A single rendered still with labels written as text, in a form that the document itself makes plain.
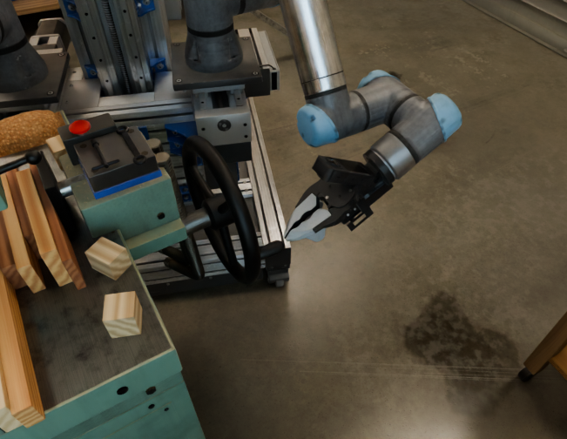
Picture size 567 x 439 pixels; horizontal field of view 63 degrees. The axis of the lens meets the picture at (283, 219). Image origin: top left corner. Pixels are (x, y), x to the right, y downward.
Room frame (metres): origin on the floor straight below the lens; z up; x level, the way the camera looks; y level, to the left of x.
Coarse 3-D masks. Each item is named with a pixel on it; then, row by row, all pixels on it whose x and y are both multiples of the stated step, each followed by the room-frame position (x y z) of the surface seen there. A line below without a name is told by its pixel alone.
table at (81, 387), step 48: (96, 240) 0.44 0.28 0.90; (144, 240) 0.47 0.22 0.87; (48, 288) 0.36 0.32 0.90; (96, 288) 0.36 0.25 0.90; (144, 288) 0.36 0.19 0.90; (48, 336) 0.29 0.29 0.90; (96, 336) 0.29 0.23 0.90; (144, 336) 0.29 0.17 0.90; (48, 384) 0.23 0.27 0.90; (96, 384) 0.23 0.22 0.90; (144, 384) 0.24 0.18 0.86; (48, 432) 0.19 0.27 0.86
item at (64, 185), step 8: (40, 152) 0.53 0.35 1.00; (40, 168) 0.50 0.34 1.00; (48, 168) 0.50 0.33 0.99; (40, 176) 0.48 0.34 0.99; (48, 176) 0.48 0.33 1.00; (80, 176) 0.52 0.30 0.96; (48, 184) 0.47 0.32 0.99; (56, 184) 0.48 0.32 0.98; (64, 184) 0.50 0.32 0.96; (48, 192) 0.46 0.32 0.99; (56, 192) 0.46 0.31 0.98; (64, 192) 0.49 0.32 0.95; (56, 200) 0.46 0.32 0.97; (64, 200) 0.50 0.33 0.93; (56, 208) 0.46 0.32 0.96; (64, 208) 0.46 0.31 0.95; (64, 216) 0.46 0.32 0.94; (64, 224) 0.46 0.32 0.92; (72, 224) 0.46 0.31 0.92
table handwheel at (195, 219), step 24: (192, 144) 0.62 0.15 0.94; (192, 168) 0.68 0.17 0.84; (216, 168) 0.55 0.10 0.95; (192, 192) 0.68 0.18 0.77; (240, 192) 0.52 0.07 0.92; (192, 216) 0.56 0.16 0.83; (216, 216) 0.56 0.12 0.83; (240, 216) 0.49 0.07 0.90; (216, 240) 0.62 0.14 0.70; (240, 240) 0.48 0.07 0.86
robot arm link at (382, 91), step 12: (372, 72) 0.78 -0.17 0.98; (384, 72) 0.78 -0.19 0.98; (360, 84) 0.77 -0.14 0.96; (372, 84) 0.74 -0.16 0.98; (384, 84) 0.74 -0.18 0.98; (396, 84) 0.74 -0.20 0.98; (372, 96) 0.71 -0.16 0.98; (384, 96) 0.71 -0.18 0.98; (396, 96) 0.71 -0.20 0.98; (408, 96) 0.70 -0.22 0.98; (372, 108) 0.69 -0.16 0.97; (384, 108) 0.70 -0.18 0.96; (396, 108) 0.69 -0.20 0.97; (372, 120) 0.68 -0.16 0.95; (384, 120) 0.70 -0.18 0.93
